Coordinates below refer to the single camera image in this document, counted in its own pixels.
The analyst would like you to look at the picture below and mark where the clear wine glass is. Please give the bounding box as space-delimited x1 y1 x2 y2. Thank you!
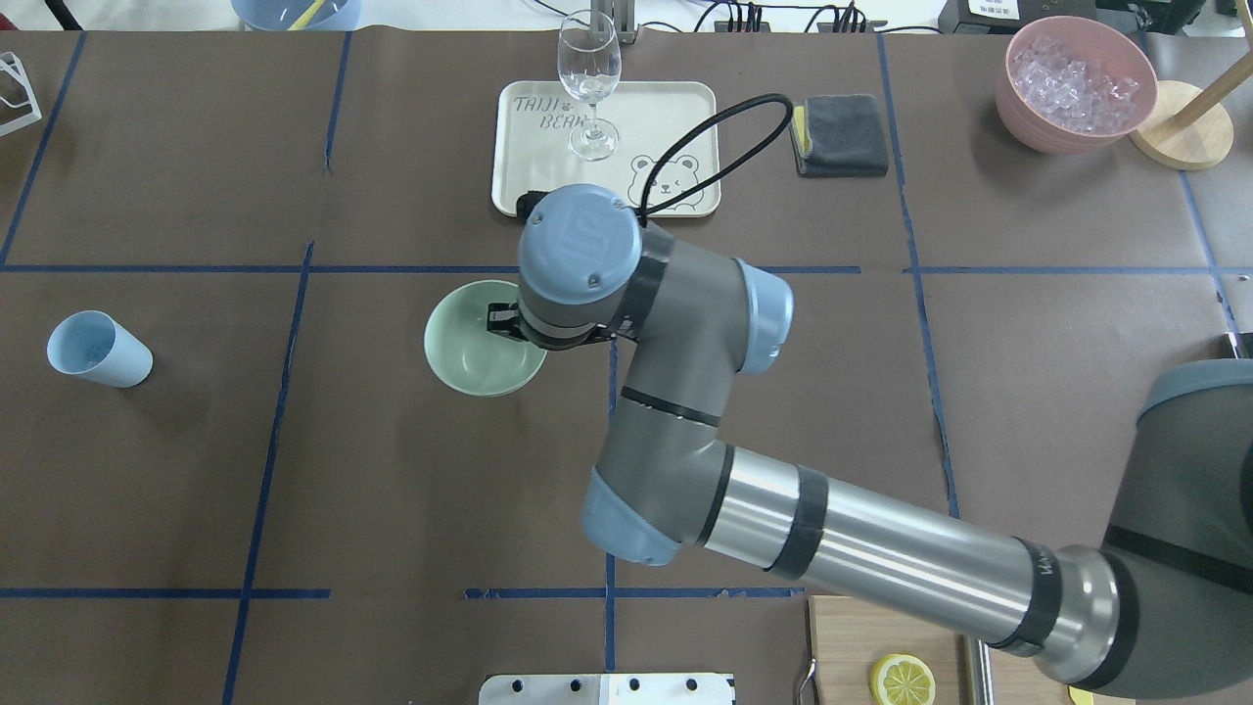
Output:
558 9 621 162

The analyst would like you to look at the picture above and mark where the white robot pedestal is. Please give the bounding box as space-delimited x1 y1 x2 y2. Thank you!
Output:
477 671 737 704

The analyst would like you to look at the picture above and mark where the pink bowl of ice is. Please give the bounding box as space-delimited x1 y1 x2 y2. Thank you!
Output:
997 15 1158 155

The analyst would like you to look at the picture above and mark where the black camera cable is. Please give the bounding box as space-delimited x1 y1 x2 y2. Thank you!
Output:
634 93 796 218

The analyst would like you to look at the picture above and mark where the wooden stand with round base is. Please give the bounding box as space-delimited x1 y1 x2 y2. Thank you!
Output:
1131 53 1252 172

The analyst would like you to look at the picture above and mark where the green bowl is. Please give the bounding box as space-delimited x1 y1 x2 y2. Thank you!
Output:
424 280 548 398

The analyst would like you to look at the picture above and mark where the lemon slice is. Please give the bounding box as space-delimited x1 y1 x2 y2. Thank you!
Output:
867 652 937 705

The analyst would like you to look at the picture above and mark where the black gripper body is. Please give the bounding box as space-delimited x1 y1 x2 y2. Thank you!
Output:
485 301 618 352

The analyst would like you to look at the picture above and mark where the wooden cutting board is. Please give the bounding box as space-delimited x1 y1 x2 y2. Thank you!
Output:
809 596 1071 704

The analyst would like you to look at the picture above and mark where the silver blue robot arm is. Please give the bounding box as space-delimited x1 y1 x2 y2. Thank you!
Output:
487 184 1252 699

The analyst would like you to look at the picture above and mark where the grey folded cloth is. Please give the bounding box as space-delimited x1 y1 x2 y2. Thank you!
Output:
789 94 888 178

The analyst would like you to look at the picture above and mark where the blue bucket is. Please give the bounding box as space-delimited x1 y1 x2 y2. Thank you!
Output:
231 1 363 31

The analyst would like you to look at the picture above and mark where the cream bear tray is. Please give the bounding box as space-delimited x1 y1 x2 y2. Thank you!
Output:
489 80 718 217

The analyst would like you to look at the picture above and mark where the black power strip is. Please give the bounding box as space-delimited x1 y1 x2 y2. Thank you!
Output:
694 1 875 34

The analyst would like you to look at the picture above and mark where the light blue cup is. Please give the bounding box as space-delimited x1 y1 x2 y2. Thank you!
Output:
46 309 154 389

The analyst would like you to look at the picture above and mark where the white cup rack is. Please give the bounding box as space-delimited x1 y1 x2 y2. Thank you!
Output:
1 53 43 136

